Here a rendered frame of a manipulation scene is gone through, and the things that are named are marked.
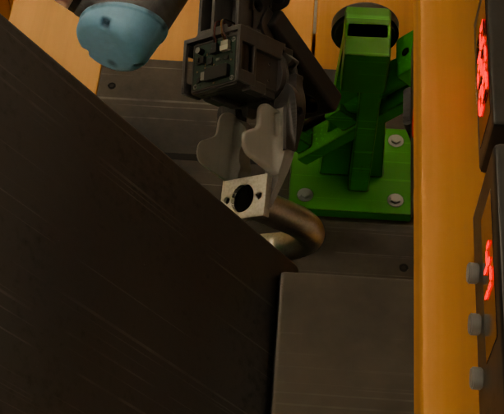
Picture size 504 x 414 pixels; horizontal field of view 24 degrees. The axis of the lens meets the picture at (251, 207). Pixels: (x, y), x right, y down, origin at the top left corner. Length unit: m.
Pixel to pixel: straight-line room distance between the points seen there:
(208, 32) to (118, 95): 0.51
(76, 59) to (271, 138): 0.60
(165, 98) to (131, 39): 0.46
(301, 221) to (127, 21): 0.24
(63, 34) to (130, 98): 0.15
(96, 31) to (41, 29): 0.54
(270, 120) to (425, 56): 0.32
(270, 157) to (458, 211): 0.38
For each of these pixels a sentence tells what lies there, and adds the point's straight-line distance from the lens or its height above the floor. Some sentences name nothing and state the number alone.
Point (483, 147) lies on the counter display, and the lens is 0.72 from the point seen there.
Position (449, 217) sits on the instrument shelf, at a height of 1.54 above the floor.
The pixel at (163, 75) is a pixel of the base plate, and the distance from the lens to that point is 1.60.
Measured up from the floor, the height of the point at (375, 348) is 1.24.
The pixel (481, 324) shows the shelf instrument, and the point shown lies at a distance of 0.66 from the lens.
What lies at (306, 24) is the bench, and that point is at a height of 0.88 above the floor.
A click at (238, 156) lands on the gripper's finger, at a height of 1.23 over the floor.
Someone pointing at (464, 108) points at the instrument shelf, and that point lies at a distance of 0.76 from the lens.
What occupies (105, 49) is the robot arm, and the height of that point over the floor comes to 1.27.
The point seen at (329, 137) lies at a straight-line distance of 1.41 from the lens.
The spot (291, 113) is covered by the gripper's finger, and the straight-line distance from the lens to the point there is 1.08.
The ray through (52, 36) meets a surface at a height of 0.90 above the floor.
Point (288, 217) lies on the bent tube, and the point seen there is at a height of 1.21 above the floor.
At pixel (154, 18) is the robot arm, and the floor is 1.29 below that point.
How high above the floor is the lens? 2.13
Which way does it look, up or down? 57 degrees down
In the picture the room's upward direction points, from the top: straight up
